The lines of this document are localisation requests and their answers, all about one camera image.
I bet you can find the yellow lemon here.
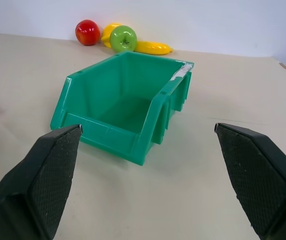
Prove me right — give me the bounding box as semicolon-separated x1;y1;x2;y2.
100;23;123;49

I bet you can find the green apple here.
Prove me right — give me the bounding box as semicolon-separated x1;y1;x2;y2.
109;25;138;53

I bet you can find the yellow banana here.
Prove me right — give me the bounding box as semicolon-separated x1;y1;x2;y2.
133;40;174;56

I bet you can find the green plastic storage bin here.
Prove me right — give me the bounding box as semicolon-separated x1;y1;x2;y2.
49;51;195;167

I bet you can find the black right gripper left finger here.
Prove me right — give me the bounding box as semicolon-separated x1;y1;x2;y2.
0;124;84;240

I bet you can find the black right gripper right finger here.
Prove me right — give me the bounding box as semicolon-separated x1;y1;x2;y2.
214;122;286;240

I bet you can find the red apple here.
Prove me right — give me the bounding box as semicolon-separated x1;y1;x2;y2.
74;19;101;47

